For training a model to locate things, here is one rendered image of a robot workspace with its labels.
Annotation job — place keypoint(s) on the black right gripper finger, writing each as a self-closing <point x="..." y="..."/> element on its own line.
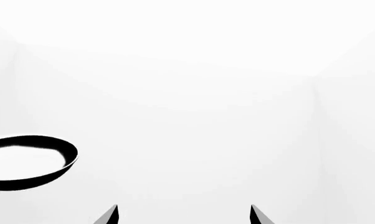
<point x="110" y="217"/>

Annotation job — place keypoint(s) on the black frying pan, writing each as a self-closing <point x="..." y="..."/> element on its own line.
<point x="69" y="151"/>

